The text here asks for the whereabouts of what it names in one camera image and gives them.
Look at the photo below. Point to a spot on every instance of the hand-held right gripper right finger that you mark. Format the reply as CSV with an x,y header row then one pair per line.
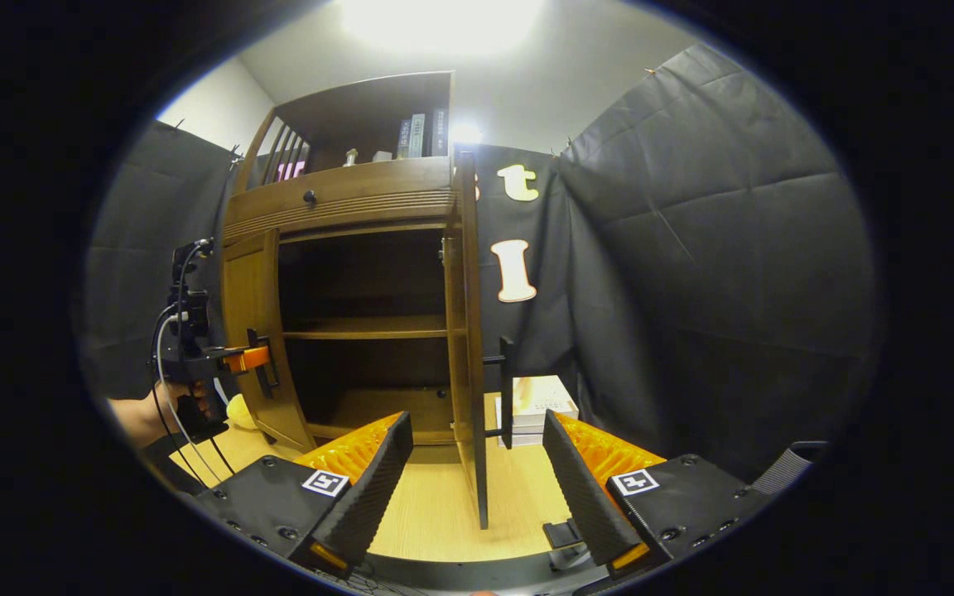
x,y
580,497

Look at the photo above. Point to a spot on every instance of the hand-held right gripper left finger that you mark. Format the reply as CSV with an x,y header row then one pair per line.
x,y
369,497

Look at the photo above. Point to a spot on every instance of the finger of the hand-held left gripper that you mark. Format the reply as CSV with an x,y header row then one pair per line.
x,y
247,359

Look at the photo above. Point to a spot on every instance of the wooden cabinet door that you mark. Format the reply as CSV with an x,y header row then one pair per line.
x,y
249,331
470,331

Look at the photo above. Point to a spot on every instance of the wooden double-door shoe cabinet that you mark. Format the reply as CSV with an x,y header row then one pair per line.
x,y
344,199

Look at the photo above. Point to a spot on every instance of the black table clamp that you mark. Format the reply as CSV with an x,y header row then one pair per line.
x,y
562,534

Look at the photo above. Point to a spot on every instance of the yellow plush ball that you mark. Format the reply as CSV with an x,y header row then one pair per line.
x,y
241,412

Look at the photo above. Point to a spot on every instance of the wooden inner shelf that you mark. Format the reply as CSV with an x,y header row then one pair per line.
x,y
369,327

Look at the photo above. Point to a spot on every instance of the small white bottle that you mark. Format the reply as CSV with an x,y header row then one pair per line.
x,y
350,157

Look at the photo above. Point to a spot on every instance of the dark blue book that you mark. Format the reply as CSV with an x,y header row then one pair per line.
x,y
403,139

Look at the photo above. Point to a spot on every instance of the black backdrop cloth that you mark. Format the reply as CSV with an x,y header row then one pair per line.
x,y
692,248

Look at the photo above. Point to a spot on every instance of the grey book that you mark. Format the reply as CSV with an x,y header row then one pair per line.
x,y
417,136

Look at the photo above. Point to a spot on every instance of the small ceiling light panel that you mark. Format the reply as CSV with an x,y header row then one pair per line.
x,y
466,133

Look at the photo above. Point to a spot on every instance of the large ceiling light panel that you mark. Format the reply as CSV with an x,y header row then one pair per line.
x,y
440,23

